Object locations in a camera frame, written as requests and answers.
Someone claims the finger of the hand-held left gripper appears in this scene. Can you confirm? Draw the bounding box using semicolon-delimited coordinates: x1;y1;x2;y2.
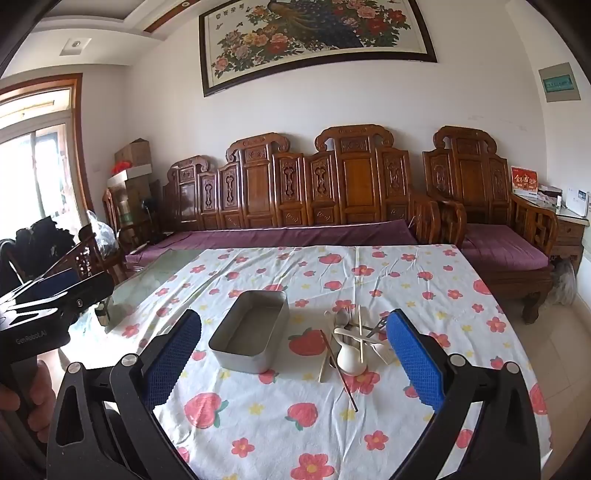
9;267;84;301
59;271;115;325

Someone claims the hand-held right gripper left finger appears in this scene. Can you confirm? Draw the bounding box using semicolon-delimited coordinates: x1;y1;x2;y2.
48;308;204;480

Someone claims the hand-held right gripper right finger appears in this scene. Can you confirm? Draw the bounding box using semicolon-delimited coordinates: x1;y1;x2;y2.
385;308;541;480

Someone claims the slim white spoon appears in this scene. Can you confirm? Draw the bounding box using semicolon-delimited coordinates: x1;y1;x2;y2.
332;327;397;365

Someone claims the silver metal fork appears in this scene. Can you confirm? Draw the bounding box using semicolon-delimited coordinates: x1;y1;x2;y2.
355;316;391;337

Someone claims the beige chopstick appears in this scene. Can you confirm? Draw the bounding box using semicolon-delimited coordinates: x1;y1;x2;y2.
356;304;369;374
318;337;340;384

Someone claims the dark brown chopstick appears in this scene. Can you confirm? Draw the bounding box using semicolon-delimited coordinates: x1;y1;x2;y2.
320;329;359;412

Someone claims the rectangular metal tray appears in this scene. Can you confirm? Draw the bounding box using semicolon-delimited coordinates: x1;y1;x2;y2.
209;290;290;374

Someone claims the person's left hand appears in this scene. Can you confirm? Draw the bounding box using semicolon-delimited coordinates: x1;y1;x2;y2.
0;358;62;419

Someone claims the wooden dining chair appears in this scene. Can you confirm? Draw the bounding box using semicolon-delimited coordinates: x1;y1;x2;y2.
76;224;127;284
44;244;100;284

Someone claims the black bag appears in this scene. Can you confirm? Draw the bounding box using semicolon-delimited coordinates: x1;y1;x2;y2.
14;217;75;278

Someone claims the clear plastic bag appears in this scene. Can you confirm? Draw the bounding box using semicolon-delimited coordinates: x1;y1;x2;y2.
85;210;121;259

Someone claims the stack of cardboard boxes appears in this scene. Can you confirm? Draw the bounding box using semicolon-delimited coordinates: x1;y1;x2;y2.
108;178;160;232

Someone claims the floral strawberry tablecloth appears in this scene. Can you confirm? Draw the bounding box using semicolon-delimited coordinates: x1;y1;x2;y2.
76;244;555;480

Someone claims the wooden framed glass door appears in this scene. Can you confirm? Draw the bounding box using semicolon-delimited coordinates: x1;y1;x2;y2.
0;74;93;250

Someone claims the white flat box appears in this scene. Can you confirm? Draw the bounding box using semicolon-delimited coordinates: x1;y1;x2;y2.
107;164;153;190

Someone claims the purple armchair cushion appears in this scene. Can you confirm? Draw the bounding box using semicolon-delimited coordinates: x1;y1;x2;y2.
462;224;550;271

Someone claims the brown cardboard box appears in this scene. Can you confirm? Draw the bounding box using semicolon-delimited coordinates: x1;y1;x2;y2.
115;138;153;174

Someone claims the long purple sofa cushion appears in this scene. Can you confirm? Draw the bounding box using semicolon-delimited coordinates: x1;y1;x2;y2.
124;219;419;268

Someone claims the grey crumpled bag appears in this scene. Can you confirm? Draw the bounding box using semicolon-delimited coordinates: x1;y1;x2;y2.
551;258;578;305

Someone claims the long carved wooden sofa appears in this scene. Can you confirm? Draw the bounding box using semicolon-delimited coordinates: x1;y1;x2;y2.
122;124;467;282

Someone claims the carved wooden armchair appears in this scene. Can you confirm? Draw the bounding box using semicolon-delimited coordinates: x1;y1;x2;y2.
422;126;559;324

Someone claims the wooden side table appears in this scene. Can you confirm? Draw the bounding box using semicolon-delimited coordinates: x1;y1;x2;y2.
549;203;591;278

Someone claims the white device with blue print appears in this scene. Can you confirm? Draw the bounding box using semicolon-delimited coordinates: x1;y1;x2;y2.
561;187;591;217

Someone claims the framed peacock flower painting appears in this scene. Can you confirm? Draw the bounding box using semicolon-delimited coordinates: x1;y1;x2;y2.
198;0;438;97

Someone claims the wall panel with green label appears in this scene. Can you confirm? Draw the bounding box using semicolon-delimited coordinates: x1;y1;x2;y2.
538;62;581;103

